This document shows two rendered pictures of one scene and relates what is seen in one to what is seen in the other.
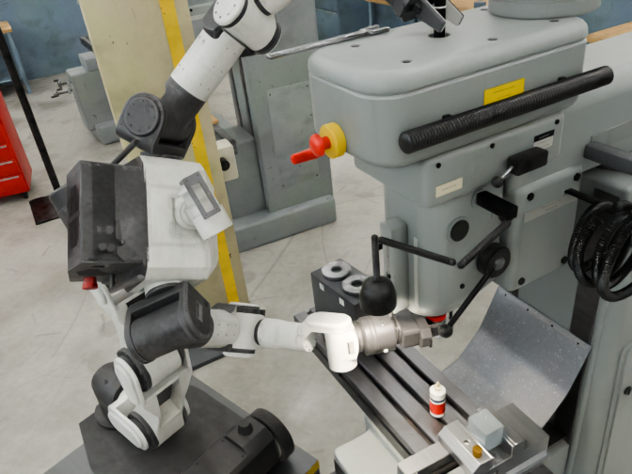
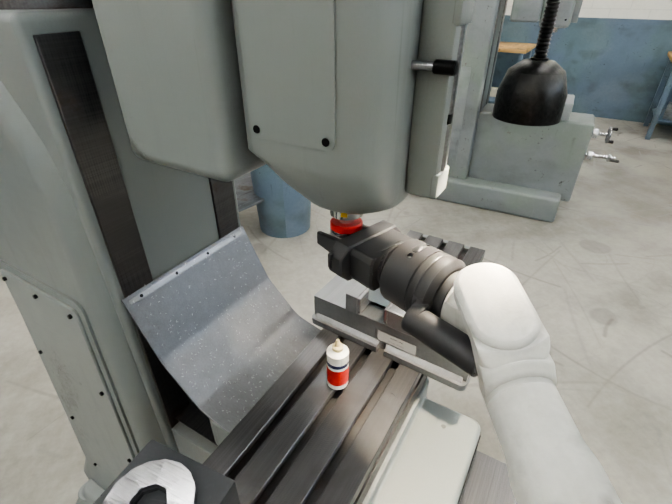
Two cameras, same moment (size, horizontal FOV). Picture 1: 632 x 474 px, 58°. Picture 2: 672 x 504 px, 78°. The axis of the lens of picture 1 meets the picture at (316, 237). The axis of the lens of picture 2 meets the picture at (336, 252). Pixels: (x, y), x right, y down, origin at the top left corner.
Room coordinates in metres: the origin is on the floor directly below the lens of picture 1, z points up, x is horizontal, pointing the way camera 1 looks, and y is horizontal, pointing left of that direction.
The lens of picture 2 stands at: (1.32, 0.18, 1.55)
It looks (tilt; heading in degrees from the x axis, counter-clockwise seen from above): 33 degrees down; 237
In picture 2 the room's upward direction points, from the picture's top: straight up
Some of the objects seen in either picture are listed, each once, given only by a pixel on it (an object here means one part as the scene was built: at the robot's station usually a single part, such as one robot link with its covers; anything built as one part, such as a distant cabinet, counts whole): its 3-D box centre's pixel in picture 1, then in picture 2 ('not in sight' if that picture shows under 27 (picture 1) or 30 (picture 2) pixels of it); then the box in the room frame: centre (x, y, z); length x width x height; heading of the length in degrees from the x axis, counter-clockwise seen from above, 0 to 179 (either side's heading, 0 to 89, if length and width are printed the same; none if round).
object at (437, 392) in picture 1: (437, 397); (337, 361); (1.03, -0.26, 0.98); 0.04 x 0.04 x 0.11
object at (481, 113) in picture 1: (513, 105); not in sight; (0.91, -0.35, 1.79); 0.45 x 0.04 x 0.04; 116
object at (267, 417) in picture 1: (269, 434); not in sight; (1.37, 0.25, 0.50); 0.20 x 0.05 x 0.20; 46
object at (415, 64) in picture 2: not in sight; (426, 65); (1.00, -0.15, 1.49); 0.06 x 0.01 x 0.01; 116
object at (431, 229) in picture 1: (438, 238); (345, 68); (1.02, -0.26, 1.47); 0.21 x 0.19 x 0.32; 26
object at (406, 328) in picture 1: (398, 330); (391, 265); (1.01, -0.16, 1.24); 0.13 x 0.12 x 0.10; 8
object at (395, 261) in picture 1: (395, 266); (436, 102); (0.97, -0.16, 1.45); 0.04 x 0.04 x 0.21; 26
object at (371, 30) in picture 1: (327, 41); not in sight; (1.05, -0.06, 1.89); 0.24 x 0.04 x 0.01; 118
